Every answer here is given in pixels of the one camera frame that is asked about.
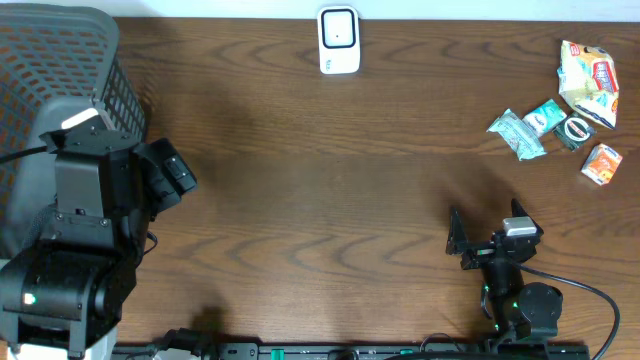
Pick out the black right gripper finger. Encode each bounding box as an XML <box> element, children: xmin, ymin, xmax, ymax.
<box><xmin>511</xmin><ymin>198</ymin><xmax>544</xmax><ymax>236</ymax></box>
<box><xmin>445</xmin><ymin>207</ymin><xmax>468</xmax><ymax>255</ymax></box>

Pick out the teal crinkled snack pack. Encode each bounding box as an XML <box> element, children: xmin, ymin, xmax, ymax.
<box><xmin>487</xmin><ymin>109</ymin><xmax>546</xmax><ymax>161</ymax></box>

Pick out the teal Kleenex tissue pack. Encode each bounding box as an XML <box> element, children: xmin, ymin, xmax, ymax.
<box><xmin>523</xmin><ymin>99</ymin><xmax>567</xmax><ymax>138</ymax></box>

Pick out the orange Kleenex tissue pack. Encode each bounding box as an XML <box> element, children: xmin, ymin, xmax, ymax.
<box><xmin>581</xmin><ymin>143</ymin><xmax>623</xmax><ymax>186</ymax></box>

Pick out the dark green round-label pack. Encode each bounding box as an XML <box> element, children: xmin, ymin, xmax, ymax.
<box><xmin>553</xmin><ymin>112</ymin><xmax>596</xmax><ymax>151</ymax></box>

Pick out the large yellow wipes pack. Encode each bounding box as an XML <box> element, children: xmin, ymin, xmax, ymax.
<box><xmin>557</xmin><ymin>40</ymin><xmax>620</xmax><ymax>129</ymax></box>

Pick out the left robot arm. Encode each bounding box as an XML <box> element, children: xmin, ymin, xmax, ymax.
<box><xmin>1</xmin><ymin>129</ymin><xmax>197</xmax><ymax>359</ymax></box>

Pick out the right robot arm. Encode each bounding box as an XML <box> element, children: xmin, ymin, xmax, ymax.
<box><xmin>446</xmin><ymin>199</ymin><xmax>563</xmax><ymax>343</ymax></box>

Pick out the white barcode scanner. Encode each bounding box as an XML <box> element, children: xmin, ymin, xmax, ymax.
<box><xmin>317</xmin><ymin>5</ymin><xmax>361</xmax><ymax>75</ymax></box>

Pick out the dark grey plastic basket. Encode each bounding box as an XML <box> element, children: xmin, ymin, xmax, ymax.
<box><xmin>1</xmin><ymin>3</ymin><xmax>148</xmax><ymax>259</ymax></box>

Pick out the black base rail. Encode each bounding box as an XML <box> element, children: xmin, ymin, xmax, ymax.
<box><xmin>110</xmin><ymin>329</ymin><xmax>590</xmax><ymax>360</ymax></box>

